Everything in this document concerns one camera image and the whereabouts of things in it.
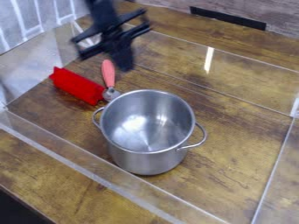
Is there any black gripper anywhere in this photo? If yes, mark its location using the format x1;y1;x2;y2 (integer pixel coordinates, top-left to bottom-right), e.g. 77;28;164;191
70;0;150;71

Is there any silver steel pot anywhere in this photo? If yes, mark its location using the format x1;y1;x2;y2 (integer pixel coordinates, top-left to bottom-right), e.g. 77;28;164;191
92;89;206;176

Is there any red rectangular block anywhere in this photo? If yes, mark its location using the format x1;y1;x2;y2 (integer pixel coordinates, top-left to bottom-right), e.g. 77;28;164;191
49;67;105;106

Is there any black strip on table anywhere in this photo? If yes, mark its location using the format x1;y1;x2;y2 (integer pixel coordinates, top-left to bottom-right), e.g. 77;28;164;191
189;6;266;31

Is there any spatula with pink handle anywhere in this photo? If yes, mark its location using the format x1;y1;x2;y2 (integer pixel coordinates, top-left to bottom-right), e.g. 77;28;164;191
101;59;120;102

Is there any clear acrylic enclosure wall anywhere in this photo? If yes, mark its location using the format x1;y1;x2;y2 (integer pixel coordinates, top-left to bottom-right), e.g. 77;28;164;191
0;19;299;224

